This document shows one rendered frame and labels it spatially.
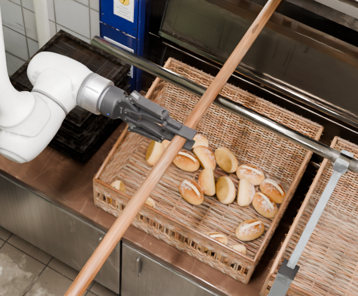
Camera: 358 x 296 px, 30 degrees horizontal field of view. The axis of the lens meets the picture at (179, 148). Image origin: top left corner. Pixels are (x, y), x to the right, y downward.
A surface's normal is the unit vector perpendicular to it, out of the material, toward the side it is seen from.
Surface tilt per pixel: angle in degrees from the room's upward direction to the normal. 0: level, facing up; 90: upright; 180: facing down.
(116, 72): 0
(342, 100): 70
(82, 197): 0
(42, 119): 56
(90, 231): 90
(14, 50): 90
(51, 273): 0
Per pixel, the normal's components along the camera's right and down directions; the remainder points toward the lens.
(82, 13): -0.49, 0.68
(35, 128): 0.65, 0.16
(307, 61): -0.43, 0.44
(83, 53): 0.08, -0.59
